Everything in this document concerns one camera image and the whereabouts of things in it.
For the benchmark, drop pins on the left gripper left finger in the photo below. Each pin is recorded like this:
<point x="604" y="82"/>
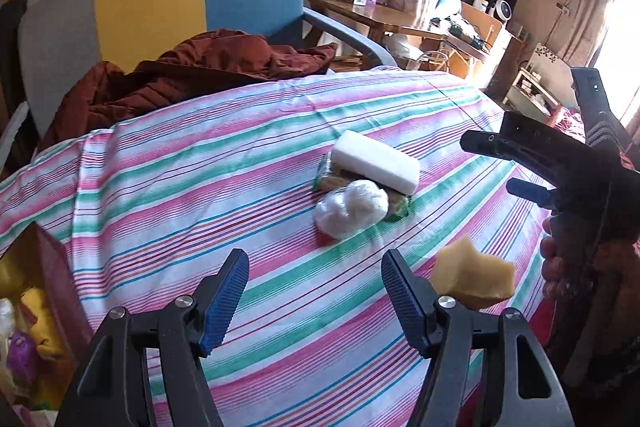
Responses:
<point x="111" y="386"/>

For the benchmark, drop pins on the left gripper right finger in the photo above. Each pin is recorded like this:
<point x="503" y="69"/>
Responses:
<point x="519" y="386"/>

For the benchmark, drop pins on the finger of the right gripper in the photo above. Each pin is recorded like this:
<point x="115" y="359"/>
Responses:
<point x="539" y="195"/>
<point x="496" y="145"/>

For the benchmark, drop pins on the yellow sponge block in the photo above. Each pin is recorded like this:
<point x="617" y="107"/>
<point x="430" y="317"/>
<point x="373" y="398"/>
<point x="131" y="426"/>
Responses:
<point x="43" y="328"/>

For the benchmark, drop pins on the person's right hand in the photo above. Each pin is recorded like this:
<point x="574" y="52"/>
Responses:
<point x="553" y="269"/>

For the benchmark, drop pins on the purple plastic toy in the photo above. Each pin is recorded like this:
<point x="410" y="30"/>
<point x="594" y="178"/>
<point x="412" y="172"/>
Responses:
<point x="22" y="358"/>

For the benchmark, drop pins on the wooden desk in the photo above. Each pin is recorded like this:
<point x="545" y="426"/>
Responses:
<point x="378" y="21"/>

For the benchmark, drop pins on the white foam block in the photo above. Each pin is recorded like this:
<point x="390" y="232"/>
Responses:
<point x="377" y="162"/>

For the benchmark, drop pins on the small black speaker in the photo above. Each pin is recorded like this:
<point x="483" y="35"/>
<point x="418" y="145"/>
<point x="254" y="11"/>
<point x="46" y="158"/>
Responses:
<point x="502" y="9"/>

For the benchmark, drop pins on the gold metal tin box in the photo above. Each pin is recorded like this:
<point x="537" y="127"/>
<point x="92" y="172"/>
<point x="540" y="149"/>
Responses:
<point x="36" y="259"/>

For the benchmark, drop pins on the white plastic bag ball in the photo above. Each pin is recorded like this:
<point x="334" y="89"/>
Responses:
<point x="346" y="211"/>

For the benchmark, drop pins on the striped bed cover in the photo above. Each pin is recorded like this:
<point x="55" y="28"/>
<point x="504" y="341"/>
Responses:
<point x="147" y="208"/>

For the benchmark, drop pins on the dark red blanket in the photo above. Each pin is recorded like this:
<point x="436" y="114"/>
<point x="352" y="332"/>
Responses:
<point x="208" y="63"/>

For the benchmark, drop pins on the black rolled mat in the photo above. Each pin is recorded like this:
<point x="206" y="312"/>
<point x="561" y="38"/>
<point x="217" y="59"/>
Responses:
<point x="12" y="86"/>

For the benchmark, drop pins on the tricolour fabric headboard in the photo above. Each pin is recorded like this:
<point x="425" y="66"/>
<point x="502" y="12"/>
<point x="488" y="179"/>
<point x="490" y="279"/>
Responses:
<point x="60" y="40"/>

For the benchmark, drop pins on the grey bed rail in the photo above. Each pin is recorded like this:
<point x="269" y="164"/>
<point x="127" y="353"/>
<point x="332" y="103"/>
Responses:
<point x="374" y="52"/>

